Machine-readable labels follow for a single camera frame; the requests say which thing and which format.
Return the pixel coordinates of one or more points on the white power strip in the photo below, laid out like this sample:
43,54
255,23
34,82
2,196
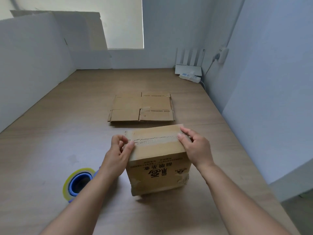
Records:
195,79

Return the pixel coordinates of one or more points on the white router with antennas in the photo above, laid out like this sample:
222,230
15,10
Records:
188,69

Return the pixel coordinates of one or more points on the plain cardboard box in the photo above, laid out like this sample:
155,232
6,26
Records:
127,105

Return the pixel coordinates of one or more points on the white foam partition board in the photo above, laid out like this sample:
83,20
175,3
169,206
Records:
31,70

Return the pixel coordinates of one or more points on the person's left hand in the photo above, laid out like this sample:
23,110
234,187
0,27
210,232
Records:
117,159

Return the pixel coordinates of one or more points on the picture-printed cardboard box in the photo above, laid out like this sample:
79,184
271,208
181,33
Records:
156,176

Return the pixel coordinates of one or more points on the clear yellowish tape roll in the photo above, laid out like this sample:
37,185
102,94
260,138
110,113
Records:
65,190

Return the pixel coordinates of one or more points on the bright window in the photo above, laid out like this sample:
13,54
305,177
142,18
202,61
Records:
122,21

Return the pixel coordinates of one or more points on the person's left forearm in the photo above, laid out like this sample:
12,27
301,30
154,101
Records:
80,208

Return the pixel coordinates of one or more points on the person's right hand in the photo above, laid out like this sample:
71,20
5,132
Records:
199,151

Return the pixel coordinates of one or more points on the person's right forearm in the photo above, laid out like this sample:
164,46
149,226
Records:
239,205

